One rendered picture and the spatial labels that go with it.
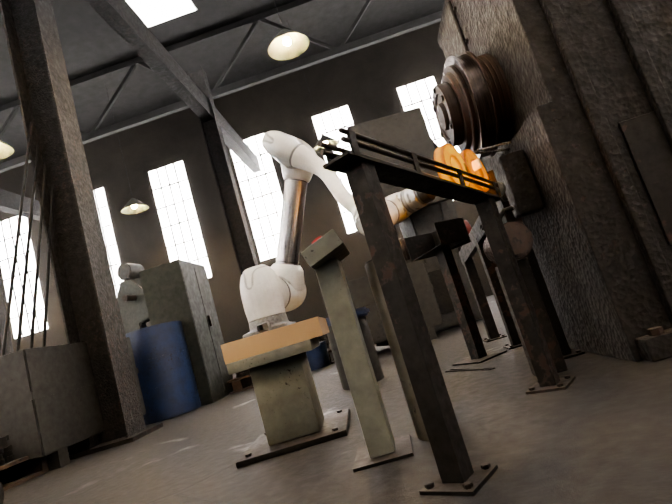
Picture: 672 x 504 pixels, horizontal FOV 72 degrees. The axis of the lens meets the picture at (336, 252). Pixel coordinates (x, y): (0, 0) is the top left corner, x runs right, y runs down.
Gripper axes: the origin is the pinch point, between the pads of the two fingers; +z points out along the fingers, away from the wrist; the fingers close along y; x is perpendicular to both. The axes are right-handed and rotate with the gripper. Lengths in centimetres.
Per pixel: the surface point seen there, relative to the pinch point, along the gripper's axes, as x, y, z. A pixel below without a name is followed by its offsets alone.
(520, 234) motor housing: -26.0, -8.7, 3.7
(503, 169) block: 0.7, -26.9, 1.7
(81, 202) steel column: 134, -12, -309
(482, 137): 19.3, -37.9, -4.1
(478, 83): 38, -33, 4
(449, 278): -27, -73, -58
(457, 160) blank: 0.5, 13.1, 1.7
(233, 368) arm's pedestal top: -37, 46, -92
